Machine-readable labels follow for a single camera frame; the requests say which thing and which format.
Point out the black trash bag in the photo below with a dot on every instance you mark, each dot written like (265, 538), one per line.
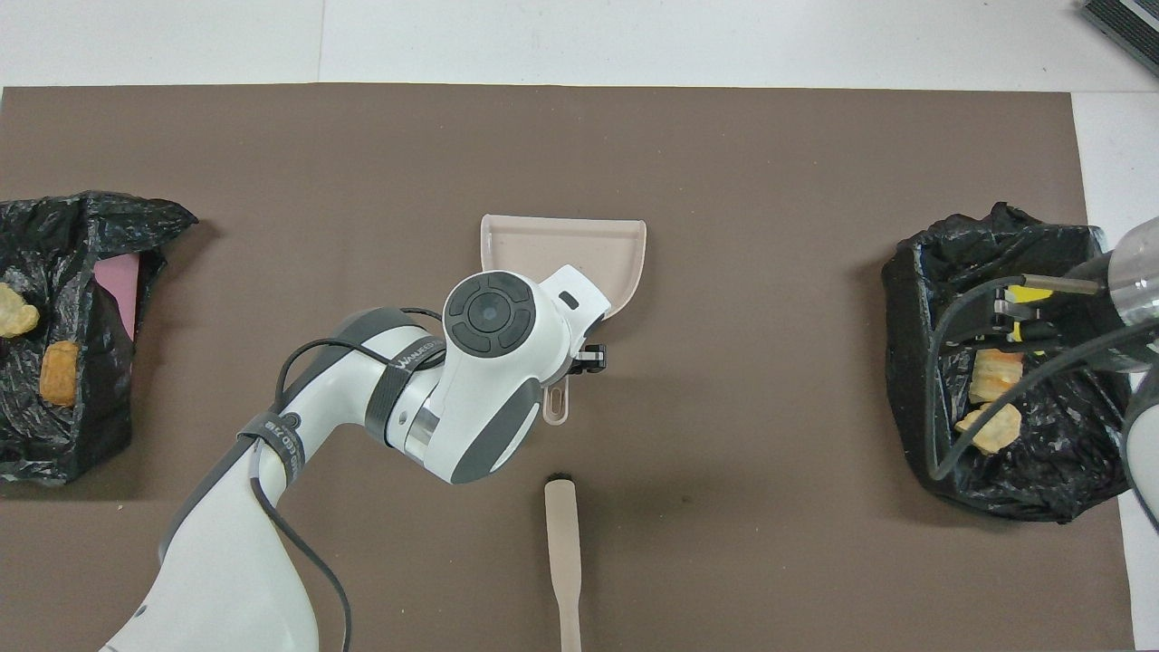
(54, 435)
(1041, 453)

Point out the pink bin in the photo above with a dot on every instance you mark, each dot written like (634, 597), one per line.
(122, 290)

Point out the brown paper table mat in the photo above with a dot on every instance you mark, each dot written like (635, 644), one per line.
(724, 163)

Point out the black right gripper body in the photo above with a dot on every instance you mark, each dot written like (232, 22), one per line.
(1082, 317)

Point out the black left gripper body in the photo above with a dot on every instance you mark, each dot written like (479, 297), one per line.
(589, 359)

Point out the pale foam piece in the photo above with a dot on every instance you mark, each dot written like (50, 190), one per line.
(16, 312)

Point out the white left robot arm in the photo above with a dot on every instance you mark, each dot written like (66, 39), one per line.
(471, 380)

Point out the yellow sponge piece green layer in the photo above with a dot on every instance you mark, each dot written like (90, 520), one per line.
(1020, 333)

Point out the grey ribbed device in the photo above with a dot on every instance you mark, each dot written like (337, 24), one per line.
(1127, 23)

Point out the beige plastic dustpan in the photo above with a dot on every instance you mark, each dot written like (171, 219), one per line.
(579, 249)

